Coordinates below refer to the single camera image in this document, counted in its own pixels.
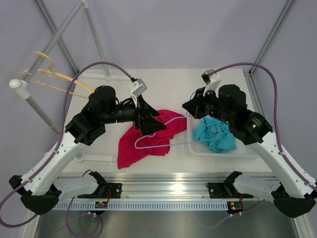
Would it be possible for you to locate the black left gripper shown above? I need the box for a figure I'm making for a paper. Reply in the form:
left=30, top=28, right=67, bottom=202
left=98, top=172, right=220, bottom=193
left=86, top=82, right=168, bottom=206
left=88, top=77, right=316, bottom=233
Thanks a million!
left=101, top=94, right=166, bottom=135

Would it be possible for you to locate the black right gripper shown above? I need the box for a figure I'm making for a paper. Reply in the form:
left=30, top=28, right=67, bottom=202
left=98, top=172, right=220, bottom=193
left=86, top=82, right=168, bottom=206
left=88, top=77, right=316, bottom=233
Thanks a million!
left=183, top=86, right=233, bottom=126

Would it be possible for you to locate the blue wire hanger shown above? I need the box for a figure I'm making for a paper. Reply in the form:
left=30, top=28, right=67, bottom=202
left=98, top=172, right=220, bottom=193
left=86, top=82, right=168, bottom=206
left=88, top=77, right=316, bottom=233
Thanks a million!
left=135, top=90, right=232, bottom=150

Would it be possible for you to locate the red t shirt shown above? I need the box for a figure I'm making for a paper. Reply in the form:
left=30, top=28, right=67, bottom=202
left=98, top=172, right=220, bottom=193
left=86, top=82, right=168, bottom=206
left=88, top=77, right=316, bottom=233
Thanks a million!
left=117, top=110, right=187, bottom=169

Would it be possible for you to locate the teal t shirt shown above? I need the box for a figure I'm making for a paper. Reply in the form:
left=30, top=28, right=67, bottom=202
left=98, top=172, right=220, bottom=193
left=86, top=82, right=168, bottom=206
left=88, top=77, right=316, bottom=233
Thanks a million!
left=192, top=117, right=237, bottom=154

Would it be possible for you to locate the beige plastic hanger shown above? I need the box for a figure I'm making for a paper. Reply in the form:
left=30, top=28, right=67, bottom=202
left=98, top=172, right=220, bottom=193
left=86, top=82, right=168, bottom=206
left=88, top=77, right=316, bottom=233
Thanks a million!
left=30, top=52, right=95, bottom=93

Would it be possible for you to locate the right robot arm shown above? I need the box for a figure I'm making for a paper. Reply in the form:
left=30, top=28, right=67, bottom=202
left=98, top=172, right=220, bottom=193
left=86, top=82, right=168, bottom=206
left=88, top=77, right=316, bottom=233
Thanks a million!
left=182, top=84, right=317, bottom=218

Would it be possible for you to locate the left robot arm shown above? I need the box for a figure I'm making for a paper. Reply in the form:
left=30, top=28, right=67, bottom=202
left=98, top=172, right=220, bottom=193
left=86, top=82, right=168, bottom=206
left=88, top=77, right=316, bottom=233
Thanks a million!
left=9, top=86, right=166, bottom=215

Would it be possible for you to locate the grey clothes rack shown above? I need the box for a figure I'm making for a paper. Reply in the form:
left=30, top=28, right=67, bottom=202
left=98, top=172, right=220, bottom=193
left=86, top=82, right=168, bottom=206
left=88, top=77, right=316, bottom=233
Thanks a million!
left=0, top=0, right=135, bottom=167

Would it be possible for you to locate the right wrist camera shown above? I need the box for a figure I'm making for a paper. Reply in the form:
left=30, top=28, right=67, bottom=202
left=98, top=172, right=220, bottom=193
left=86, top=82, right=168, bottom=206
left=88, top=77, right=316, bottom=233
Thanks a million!
left=201, top=69, right=221, bottom=96

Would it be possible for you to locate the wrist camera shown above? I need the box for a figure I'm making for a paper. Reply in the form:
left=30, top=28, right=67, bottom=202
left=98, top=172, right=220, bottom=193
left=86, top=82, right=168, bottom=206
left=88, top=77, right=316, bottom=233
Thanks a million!
left=201, top=69, right=221, bottom=96
left=128, top=78, right=147, bottom=107

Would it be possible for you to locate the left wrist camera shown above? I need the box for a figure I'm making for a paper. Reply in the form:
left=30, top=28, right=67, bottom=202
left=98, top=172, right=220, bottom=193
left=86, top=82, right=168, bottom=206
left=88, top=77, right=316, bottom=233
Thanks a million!
left=128, top=78, right=147, bottom=107

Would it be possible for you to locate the aluminium rail base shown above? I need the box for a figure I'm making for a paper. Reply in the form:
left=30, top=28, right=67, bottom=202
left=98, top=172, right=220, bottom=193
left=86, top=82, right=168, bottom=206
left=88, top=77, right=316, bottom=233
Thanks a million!
left=53, top=173, right=282, bottom=200

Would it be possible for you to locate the white slotted cable duct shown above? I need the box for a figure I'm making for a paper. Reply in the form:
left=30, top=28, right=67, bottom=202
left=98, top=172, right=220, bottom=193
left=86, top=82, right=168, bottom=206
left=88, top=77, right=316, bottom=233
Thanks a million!
left=54, top=200, right=228, bottom=211

